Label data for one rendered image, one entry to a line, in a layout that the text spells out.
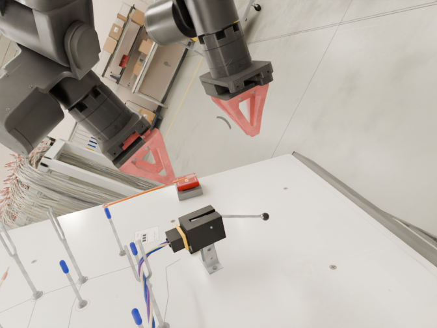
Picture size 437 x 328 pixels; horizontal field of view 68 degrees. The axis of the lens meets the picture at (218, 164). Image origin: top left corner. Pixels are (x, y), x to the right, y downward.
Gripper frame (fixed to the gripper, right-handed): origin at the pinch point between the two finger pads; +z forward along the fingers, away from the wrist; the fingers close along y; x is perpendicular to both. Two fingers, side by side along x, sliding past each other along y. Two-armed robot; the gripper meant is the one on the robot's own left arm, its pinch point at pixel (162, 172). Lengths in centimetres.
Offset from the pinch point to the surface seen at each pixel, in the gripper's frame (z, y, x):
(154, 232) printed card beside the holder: 13.5, -12.7, -9.6
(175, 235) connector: 7.3, 2.9, -5.3
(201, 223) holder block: 8.1, 4.2, -1.3
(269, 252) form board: 20.4, 6.0, 2.8
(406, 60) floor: 91, -82, 134
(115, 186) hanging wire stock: 23, -72, -17
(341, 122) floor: 111, -108, 99
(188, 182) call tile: 15.4, -20.4, 2.0
